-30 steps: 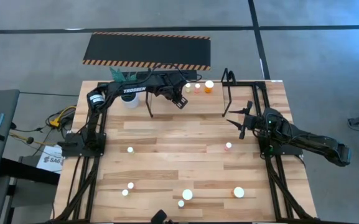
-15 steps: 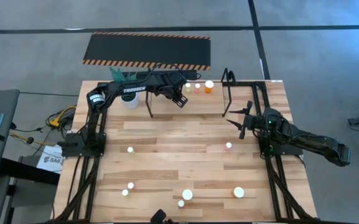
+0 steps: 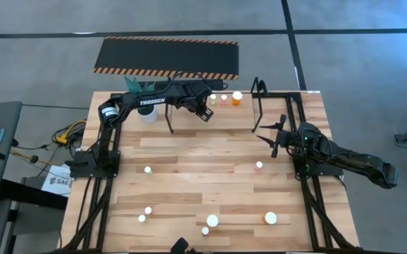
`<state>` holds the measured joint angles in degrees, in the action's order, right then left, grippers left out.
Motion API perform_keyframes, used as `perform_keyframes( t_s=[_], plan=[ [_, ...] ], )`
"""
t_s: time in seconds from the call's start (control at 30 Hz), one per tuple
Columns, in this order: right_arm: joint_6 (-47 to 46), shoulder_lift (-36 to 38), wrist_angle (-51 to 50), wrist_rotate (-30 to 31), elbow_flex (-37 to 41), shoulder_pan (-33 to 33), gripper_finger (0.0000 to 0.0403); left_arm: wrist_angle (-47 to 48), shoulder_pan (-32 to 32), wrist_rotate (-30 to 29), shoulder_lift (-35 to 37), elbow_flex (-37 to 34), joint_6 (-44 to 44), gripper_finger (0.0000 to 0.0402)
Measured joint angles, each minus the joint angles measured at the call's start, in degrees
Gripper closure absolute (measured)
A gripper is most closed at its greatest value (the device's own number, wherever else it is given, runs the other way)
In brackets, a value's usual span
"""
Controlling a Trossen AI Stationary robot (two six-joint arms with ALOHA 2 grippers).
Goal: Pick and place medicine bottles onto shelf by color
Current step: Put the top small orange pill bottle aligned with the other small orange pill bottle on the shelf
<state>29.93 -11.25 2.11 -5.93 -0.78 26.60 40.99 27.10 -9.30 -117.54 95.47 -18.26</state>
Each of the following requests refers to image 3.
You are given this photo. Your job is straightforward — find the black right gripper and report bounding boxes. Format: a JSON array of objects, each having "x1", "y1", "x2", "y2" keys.
[{"x1": 257, "y1": 114, "x2": 301, "y2": 159}]

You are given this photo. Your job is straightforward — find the black hazard-striped floor mat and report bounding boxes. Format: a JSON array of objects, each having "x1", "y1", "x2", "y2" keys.
[{"x1": 93, "y1": 35, "x2": 240, "y2": 81}]

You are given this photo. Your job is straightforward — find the black aluminium rig frame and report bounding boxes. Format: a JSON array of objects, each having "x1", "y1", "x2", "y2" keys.
[{"x1": 53, "y1": 90, "x2": 361, "y2": 254}]

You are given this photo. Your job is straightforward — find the white printed paper sheet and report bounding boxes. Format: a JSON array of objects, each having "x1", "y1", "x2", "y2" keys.
[{"x1": 40, "y1": 164, "x2": 73, "y2": 198}]

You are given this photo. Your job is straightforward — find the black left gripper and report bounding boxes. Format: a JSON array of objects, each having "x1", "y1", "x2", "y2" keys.
[{"x1": 176, "y1": 86, "x2": 214, "y2": 123}]

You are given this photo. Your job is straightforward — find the green plant in white pot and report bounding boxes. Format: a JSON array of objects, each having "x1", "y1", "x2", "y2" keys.
[{"x1": 123, "y1": 75, "x2": 159, "y2": 124}]

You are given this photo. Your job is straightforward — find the large orange bottle with capsules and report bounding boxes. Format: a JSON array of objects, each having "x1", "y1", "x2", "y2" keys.
[{"x1": 205, "y1": 214, "x2": 220, "y2": 228}]

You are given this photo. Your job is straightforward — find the wooden shelf with black frame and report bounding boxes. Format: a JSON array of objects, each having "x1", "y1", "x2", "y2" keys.
[{"x1": 164, "y1": 76, "x2": 269, "y2": 134}]

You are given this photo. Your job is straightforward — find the black metal bar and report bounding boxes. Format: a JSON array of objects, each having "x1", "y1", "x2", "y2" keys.
[{"x1": 0, "y1": 179, "x2": 68, "y2": 211}]

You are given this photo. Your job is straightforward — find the yellow power cable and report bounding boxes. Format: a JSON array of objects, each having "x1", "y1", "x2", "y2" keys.
[{"x1": 53, "y1": 119, "x2": 87, "y2": 145}]

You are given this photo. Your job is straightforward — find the black cable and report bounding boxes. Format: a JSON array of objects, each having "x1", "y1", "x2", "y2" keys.
[{"x1": 11, "y1": 139, "x2": 84, "y2": 167}]

